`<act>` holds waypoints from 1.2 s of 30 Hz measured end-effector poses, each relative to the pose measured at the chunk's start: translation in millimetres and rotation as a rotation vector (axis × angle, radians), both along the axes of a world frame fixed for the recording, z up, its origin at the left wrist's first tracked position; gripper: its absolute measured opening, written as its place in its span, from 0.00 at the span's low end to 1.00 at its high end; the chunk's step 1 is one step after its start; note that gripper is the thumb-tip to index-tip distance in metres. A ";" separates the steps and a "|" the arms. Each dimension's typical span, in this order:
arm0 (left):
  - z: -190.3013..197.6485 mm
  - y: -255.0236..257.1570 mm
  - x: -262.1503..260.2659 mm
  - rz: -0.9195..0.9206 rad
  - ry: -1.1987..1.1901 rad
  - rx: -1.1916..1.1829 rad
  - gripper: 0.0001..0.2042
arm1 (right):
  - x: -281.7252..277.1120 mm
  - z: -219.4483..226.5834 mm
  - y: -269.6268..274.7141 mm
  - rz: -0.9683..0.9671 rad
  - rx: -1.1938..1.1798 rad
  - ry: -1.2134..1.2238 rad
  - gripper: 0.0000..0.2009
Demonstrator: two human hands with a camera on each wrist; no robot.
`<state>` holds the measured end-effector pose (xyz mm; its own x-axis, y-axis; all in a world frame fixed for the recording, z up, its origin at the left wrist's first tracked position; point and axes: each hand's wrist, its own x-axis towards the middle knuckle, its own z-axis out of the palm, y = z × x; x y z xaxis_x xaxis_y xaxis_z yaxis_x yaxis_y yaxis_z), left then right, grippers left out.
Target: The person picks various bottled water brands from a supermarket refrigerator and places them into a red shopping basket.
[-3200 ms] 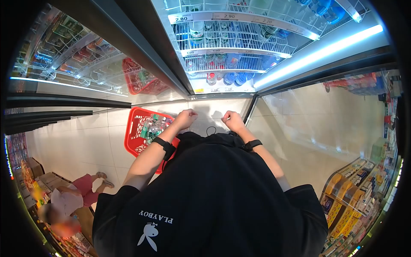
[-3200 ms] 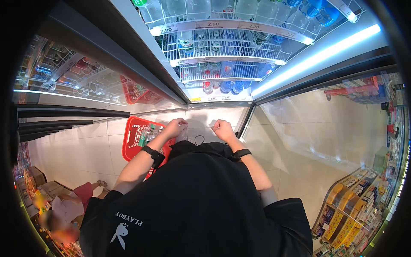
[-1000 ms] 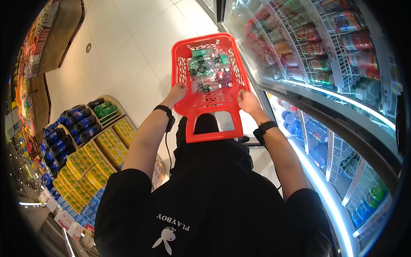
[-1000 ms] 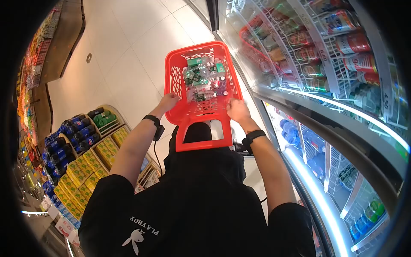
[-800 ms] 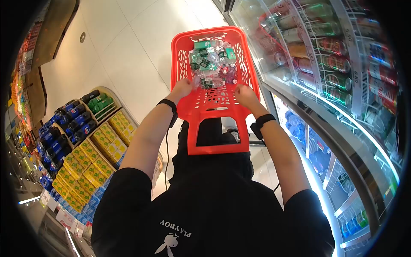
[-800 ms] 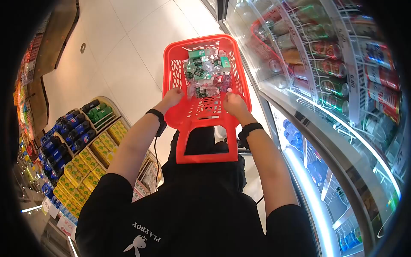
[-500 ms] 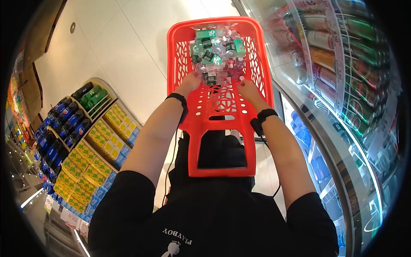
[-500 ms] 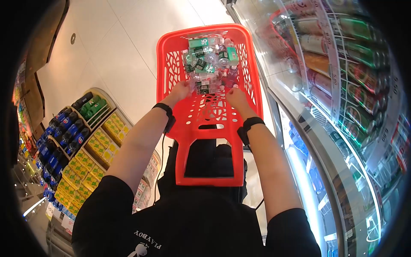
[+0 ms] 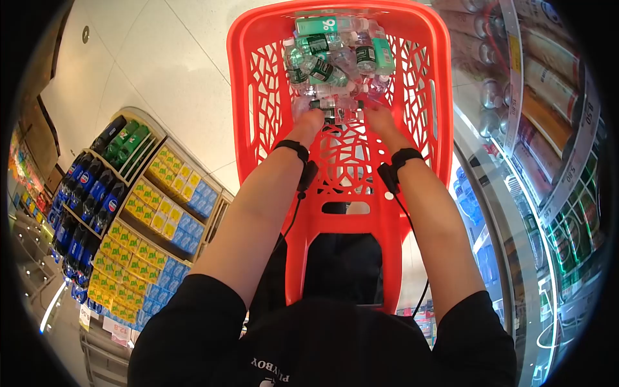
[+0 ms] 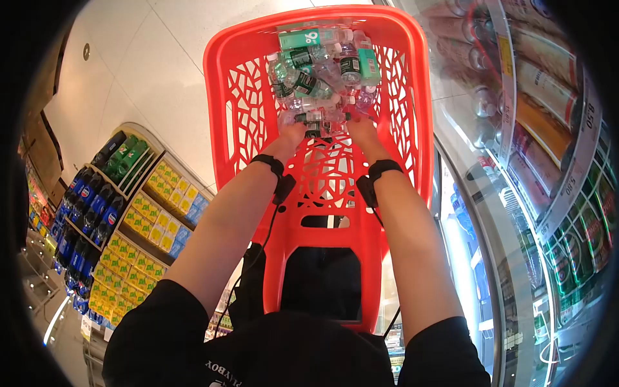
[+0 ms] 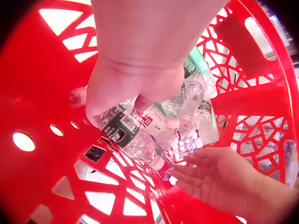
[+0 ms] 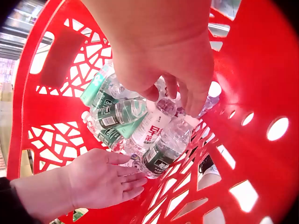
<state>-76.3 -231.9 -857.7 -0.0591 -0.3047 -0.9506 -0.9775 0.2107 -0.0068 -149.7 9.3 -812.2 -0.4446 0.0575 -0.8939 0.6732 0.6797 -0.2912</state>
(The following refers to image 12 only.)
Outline person's left ring finger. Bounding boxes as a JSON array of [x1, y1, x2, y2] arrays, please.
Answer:
[[119, 189, 144, 203]]

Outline pile of plastic drink bottles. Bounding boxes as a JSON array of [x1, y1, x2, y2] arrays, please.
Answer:
[[79, 61, 222, 168]]

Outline person's left hand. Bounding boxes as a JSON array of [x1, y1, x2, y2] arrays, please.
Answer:
[[67, 148, 148, 210]]

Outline person's left index finger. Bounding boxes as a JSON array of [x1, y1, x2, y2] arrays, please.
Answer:
[[116, 166, 141, 176]]

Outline person's right fingers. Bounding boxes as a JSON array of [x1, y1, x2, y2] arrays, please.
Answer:
[[177, 75, 214, 117]]

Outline person's left thumb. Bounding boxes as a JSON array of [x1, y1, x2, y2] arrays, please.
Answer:
[[103, 149, 131, 165]]

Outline person's right index finger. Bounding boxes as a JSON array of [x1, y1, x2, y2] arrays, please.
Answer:
[[161, 73, 179, 100]]

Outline person's legs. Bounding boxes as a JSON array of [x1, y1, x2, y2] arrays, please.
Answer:
[[197, 156, 223, 190]]

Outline red plastic shopping basket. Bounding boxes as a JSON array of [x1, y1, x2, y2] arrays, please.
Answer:
[[7, 0, 299, 224]]

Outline person's right hand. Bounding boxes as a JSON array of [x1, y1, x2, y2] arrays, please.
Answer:
[[81, 0, 214, 117]]

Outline person's right thumb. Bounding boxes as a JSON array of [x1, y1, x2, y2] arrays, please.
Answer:
[[140, 83, 160, 102]]

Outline clear dark-green-label water bottle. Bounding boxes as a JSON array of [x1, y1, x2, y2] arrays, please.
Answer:
[[141, 115, 199, 180]]

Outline person's left middle finger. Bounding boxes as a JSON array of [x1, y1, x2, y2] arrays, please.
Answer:
[[120, 177, 148, 188]]

